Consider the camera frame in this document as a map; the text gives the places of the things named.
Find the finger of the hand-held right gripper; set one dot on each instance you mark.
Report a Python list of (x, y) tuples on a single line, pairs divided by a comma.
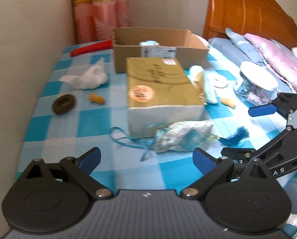
[(261, 110), (238, 151)]

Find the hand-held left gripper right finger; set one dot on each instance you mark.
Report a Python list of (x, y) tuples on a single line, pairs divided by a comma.
[(204, 163)]

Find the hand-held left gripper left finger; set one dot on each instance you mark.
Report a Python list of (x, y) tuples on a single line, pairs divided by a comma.
[(90, 158)]

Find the blue embroidered tassel sachet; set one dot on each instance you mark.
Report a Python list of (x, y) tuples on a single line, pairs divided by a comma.
[(183, 137)]

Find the light blue cloth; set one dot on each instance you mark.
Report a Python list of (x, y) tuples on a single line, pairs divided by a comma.
[(209, 89)]

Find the orange peanut-shaped toy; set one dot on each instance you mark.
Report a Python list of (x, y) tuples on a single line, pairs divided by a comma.
[(228, 102), (96, 98)]

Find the cardboard box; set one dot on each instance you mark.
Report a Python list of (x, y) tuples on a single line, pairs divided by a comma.
[(128, 57)]

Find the clear jar with white lid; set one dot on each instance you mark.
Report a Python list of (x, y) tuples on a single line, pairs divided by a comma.
[(255, 79)]

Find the blue checked bed sheet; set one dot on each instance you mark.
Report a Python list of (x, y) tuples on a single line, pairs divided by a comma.
[(71, 129)]

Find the white tape roll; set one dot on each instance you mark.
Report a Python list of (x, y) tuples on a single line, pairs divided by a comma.
[(223, 84)]

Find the pink floral pillow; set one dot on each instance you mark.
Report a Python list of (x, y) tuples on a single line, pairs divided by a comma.
[(280, 54)]

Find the brown hair scrunchie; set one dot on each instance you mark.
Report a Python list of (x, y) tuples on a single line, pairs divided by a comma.
[(57, 107)]

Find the blue patterned pillow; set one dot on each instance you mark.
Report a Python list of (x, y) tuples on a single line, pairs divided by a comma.
[(281, 45), (240, 41)]

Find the blue-grey quilt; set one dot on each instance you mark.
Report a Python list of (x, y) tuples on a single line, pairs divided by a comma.
[(228, 49)]

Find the white crumpled tissue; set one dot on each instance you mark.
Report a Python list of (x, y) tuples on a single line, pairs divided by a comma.
[(91, 78)]

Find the yellow taped parcel box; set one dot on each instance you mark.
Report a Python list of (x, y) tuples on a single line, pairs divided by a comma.
[(161, 92)]

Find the wooden headboard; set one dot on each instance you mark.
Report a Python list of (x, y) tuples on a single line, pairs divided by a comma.
[(238, 10)]

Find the red plastic stick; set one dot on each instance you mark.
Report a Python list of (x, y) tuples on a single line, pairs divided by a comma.
[(88, 48)]

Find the blue plush toy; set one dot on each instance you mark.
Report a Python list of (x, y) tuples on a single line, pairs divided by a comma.
[(148, 43)]

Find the pink curtain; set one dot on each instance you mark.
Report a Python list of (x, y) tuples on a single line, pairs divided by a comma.
[(98, 12)]

